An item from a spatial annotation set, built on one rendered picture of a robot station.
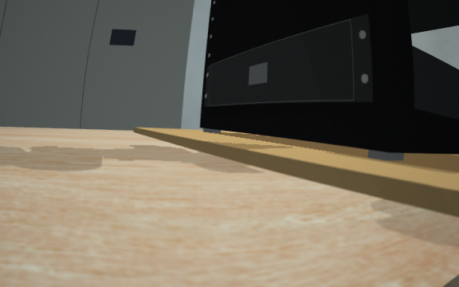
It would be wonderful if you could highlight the tan flat board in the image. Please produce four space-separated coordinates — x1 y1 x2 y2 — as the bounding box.
134 128 459 218

